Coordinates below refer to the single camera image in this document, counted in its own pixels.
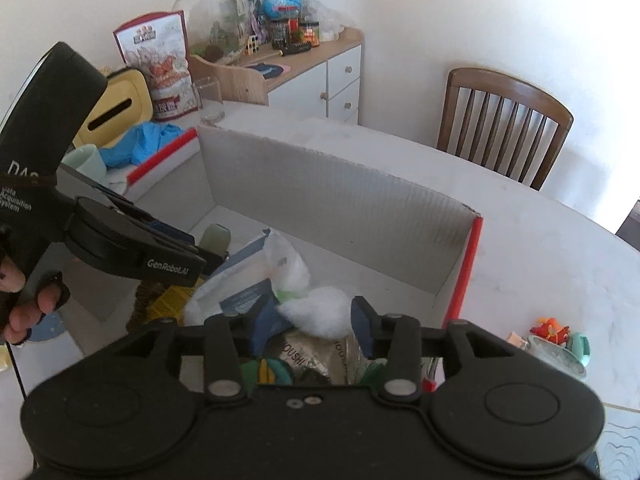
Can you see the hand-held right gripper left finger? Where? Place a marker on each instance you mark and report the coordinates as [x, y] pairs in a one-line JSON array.
[[260, 327]]

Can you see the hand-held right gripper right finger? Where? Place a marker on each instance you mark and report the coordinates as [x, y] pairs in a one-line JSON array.
[[361, 322]]

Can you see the teal round container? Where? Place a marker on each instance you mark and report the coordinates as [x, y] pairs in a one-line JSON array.
[[580, 347]]

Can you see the blue cloth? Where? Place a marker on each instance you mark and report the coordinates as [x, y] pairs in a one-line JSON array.
[[145, 140]]

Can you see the printed snack bag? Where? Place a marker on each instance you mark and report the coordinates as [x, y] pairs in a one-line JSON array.
[[165, 70]]

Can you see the brown hair scrunchie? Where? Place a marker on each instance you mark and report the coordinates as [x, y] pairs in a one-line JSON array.
[[145, 305]]

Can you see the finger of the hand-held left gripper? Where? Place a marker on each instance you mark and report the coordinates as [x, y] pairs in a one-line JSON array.
[[165, 265], [200, 250]]

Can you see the dark blue package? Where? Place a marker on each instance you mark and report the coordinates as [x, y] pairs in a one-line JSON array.
[[242, 300]]

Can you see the blue oval pad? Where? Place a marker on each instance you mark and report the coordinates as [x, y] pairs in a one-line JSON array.
[[267, 69]]

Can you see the orange toy figure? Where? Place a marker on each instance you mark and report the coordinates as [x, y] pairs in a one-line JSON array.
[[550, 330]]

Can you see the translucent plastic wrap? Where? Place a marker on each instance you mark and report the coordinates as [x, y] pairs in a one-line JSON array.
[[325, 20]]

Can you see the mint green cup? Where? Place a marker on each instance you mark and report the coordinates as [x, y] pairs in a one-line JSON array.
[[87, 162]]

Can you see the yellow ribbed item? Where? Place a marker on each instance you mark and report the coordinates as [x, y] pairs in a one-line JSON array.
[[172, 302]]

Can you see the dark jar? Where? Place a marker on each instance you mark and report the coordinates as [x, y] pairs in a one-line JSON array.
[[279, 35]]

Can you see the glass terrarium bowl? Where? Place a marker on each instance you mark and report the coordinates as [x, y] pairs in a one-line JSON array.
[[220, 25]]

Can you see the white wooden-top sideboard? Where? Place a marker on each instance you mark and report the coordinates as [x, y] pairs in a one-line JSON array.
[[310, 85]]

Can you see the red label jar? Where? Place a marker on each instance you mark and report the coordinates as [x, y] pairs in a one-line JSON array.
[[295, 31]]

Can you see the curved wooden tray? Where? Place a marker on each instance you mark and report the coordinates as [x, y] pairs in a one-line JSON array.
[[230, 82]]

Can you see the person's left hand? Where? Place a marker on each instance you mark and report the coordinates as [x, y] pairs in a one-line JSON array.
[[20, 317]]

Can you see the blue patterned rug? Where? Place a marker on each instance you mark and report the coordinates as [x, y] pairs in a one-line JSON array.
[[620, 445]]

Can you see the grey-green tube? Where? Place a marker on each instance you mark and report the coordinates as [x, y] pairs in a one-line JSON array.
[[550, 357]]

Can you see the green cylinder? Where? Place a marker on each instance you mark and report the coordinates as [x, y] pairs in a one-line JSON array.
[[216, 237]]

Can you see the yellow tissue box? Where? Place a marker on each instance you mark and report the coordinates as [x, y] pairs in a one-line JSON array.
[[120, 105]]

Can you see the white shopping bag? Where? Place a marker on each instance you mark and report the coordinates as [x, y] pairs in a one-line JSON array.
[[285, 265]]

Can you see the wooden slat-back chair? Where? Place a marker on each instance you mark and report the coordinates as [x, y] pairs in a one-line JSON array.
[[500, 115]]

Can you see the clear drinking glass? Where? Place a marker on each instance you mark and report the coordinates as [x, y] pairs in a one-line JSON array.
[[210, 100]]

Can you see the orange jar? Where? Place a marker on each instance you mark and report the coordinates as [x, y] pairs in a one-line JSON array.
[[310, 34]]

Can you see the gold printed packet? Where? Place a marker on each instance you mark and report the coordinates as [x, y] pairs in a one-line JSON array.
[[310, 355]]

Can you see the small puzzle cube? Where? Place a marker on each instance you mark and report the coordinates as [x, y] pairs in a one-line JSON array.
[[252, 45]]

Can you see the white plastic bag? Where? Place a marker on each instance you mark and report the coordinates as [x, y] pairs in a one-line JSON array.
[[315, 310]]

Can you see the blue globe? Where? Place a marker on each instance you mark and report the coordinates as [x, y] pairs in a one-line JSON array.
[[282, 2]]

